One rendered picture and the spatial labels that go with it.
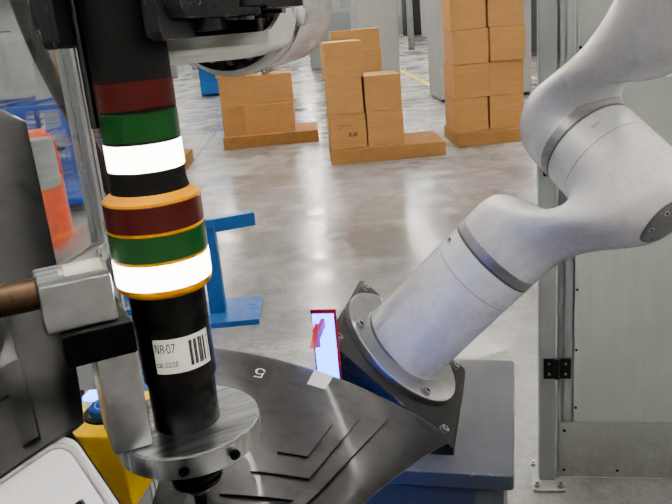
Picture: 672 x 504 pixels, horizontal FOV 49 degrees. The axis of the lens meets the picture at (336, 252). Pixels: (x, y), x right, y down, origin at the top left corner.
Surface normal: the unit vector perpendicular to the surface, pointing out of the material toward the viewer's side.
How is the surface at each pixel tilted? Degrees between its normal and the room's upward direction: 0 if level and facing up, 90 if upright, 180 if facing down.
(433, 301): 75
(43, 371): 41
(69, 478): 48
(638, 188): 71
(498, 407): 0
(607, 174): 62
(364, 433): 19
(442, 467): 0
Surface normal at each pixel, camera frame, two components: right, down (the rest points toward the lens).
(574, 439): -0.15, 0.31
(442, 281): -0.60, -0.11
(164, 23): 0.99, -0.04
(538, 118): -0.86, 0.19
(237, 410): -0.08, -0.95
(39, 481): 0.11, -0.43
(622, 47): -0.75, 0.51
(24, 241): 0.29, -0.64
